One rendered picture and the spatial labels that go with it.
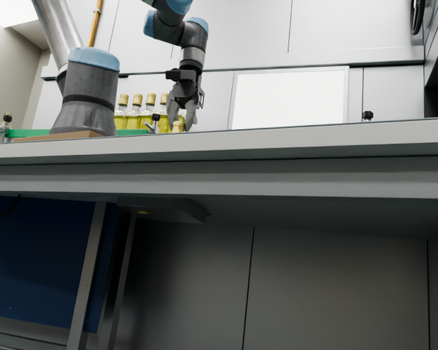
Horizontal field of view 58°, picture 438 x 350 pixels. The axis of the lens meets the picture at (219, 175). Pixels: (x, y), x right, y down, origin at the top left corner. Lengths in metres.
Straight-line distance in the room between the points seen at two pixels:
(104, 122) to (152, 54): 0.96
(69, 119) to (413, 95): 1.13
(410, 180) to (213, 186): 0.30
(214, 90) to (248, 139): 0.99
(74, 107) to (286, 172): 0.50
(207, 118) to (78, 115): 0.74
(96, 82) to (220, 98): 0.73
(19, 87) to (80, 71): 6.97
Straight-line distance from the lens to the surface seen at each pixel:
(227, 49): 1.71
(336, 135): 0.58
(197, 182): 0.68
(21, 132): 1.61
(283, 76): 1.56
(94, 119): 0.91
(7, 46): 7.93
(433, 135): 0.57
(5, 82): 7.75
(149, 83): 1.73
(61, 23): 1.17
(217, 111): 1.55
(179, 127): 1.10
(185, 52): 1.21
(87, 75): 0.94
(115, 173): 0.79
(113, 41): 1.98
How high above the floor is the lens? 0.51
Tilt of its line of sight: 15 degrees up
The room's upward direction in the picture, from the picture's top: 7 degrees clockwise
